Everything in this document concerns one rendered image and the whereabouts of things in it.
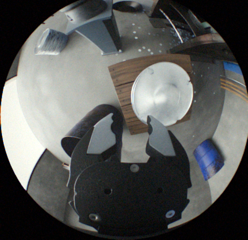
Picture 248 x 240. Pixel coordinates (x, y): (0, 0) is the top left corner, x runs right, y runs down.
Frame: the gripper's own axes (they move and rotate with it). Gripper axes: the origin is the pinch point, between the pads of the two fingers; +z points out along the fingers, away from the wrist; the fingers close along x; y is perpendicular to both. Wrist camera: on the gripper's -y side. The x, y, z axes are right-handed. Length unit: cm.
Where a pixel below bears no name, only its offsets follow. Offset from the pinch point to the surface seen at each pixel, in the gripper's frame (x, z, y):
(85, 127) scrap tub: -22.0, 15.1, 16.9
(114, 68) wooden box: -6.7, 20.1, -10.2
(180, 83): 21.2, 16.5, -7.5
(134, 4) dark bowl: 3, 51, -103
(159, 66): 10.4, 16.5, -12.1
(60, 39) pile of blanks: -70, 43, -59
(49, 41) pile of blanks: -71, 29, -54
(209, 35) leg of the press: 34, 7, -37
